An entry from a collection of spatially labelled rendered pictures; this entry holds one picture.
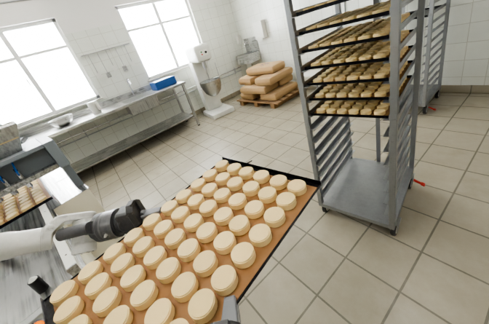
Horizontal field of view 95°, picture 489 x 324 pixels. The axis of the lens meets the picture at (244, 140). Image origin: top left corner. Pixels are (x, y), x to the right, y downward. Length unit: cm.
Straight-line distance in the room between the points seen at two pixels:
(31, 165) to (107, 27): 354
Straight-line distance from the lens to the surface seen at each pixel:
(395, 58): 116
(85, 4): 494
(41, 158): 170
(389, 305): 160
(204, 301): 49
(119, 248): 71
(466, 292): 173
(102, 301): 62
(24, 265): 136
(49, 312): 74
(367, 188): 193
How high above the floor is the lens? 142
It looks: 26 degrees down
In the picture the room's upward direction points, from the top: 17 degrees counter-clockwise
